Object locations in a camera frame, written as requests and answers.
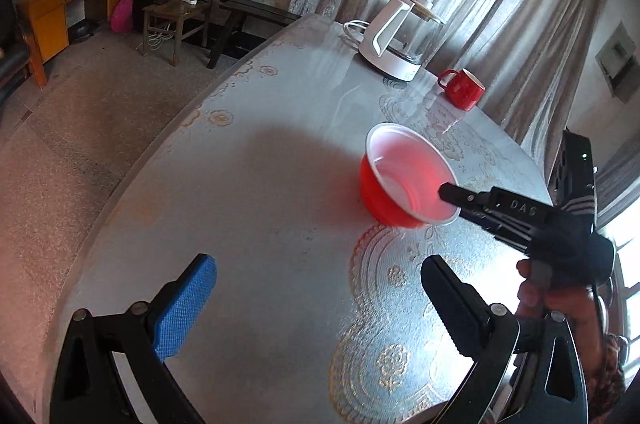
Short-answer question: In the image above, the pink bag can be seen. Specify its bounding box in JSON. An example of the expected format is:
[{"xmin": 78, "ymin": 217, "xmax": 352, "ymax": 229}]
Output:
[{"xmin": 111, "ymin": 0, "xmax": 135, "ymax": 34}]

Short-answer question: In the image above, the person's right hand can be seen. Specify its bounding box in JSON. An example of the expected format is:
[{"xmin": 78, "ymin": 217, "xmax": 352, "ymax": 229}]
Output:
[{"xmin": 515, "ymin": 258, "xmax": 599, "ymax": 321}]

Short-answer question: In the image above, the white glass electric kettle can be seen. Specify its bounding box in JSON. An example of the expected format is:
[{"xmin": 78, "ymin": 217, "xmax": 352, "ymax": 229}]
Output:
[{"xmin": 357, "ymin": 0, "xmax": 447, "ymax": 82}]

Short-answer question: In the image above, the person's right forearm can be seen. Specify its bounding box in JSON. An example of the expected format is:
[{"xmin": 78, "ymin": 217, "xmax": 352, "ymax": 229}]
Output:
[{"xmin": 570, "ymin": 291, "xmax": 628, "ymax": 424}]

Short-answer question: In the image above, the grey wall panel box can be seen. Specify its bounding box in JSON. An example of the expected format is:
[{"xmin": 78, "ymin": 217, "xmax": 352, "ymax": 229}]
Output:
[{"xmin": 595, "ymin": 22, "xmax": 640, "ymax": 98}]

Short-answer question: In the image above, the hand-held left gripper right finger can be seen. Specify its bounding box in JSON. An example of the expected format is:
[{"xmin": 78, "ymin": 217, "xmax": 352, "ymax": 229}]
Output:
[{"xmin": 420, "ymin": 254, "xmax": 590, "ymax": 424}]

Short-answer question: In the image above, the white kettle cord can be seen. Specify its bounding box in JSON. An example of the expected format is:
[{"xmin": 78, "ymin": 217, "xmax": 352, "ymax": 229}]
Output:
[{"xmin": 341, "ymin": 19, "xmax": 372, "ymax": 44}]

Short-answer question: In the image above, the dark wooden bench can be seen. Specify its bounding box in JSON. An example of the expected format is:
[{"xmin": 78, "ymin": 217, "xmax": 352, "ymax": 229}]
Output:
[{"xmin": 206, "ymin": 0, "xmax": 301, "ymax": 70}]

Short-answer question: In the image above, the red plastic bowl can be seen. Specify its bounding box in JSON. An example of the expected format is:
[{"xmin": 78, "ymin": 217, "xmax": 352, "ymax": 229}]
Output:
[{"xmin": 359, "ymin": 123, "xmax": 460, "ymax": 229}]

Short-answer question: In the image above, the wooden chair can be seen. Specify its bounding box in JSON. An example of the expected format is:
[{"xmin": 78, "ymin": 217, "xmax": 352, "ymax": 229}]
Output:
[{"xmin": 140, "ymin": 0, "xmax": 233, "ymax": 65}]

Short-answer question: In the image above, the red mug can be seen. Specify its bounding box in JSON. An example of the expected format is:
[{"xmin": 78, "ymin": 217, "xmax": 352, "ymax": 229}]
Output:
[{"xmin": 437, "ymin": 68, "xmax": 487, "ymax": 112}]

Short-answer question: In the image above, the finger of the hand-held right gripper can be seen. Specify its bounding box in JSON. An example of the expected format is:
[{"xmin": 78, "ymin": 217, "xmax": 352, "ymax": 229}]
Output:
[
  {"xmin": 457, "ymin": 209, "xmax": 531, "ymax": 255},
  {"xmin": 439, "ymin": 183, "xmax": 494, "ymax": 210}
]

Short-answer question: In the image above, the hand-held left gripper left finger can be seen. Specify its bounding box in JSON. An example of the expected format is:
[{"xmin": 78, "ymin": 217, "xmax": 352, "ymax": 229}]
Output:
[{"xmin": 50, "ymin": 253, "xmax": 219, "ymax": 424}]

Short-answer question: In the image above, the orange wooden desk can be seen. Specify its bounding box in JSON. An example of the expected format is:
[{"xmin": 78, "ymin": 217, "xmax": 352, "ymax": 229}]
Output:
[{"xmin": 17, "ymin": 0, "xmax": 138, "ymax": 88}]

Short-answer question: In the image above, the dark floor basin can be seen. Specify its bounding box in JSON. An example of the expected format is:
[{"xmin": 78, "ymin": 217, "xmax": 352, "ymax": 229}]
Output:
[{"xmin": 67, "ymin": 20, "xmax": 98, "ymax": 44}]

